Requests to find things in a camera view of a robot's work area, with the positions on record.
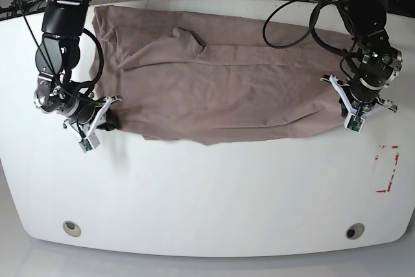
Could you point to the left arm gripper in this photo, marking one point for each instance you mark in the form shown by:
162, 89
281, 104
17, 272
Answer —
355, 100

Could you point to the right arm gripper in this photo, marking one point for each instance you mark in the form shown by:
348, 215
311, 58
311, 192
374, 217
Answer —
94, 115

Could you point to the mauve T-shirt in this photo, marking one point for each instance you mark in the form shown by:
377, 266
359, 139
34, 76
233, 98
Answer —
214, 79

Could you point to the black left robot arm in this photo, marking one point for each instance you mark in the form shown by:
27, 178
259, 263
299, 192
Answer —
355, 31

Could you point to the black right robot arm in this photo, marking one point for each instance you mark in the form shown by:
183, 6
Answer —
56, 57

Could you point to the red tape rectangle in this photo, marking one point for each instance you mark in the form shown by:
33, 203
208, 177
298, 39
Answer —
384, 168

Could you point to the left table grommet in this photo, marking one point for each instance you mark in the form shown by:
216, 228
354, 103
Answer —
71, 228

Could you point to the table grommet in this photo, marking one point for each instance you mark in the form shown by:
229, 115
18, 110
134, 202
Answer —
71, 228
355, 231

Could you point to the right table grommet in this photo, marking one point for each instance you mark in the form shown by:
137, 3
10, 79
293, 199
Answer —
355, 231

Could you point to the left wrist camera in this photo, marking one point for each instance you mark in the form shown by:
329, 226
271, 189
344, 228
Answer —
354, 123

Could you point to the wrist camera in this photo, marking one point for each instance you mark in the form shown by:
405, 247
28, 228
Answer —
354, 123
89, 143

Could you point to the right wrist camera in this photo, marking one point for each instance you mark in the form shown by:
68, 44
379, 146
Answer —
89, 143

